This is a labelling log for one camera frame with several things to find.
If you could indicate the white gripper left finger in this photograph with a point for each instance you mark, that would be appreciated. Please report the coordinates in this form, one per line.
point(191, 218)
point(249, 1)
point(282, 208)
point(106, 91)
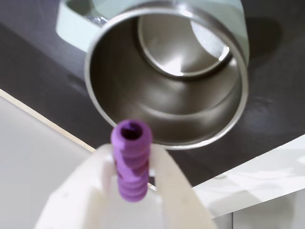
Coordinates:
point(78, 190)

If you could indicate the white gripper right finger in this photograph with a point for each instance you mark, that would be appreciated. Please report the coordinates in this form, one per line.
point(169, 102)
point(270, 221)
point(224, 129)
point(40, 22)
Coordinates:
point(176, 195)

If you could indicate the purple ribbed pen grip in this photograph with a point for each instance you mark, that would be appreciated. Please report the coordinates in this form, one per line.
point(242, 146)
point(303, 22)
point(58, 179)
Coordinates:
point(132, 162)

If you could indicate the pale green steel mug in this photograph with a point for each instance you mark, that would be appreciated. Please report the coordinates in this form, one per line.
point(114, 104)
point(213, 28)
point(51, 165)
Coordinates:
point(166, 107)

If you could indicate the black table mat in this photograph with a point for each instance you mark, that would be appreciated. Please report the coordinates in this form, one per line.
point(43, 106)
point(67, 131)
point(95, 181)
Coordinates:
point(274, 95)

